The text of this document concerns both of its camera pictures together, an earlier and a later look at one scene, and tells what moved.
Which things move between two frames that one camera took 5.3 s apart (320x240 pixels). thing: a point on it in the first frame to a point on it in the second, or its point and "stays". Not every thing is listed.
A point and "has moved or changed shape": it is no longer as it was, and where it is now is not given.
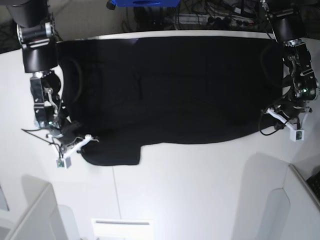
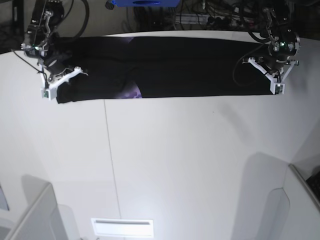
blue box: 146,3 stays
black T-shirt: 125,92 has moved or changed shape
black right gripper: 290,107 to 273,63
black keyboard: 314,182 stays
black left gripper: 68,130 to 56,63
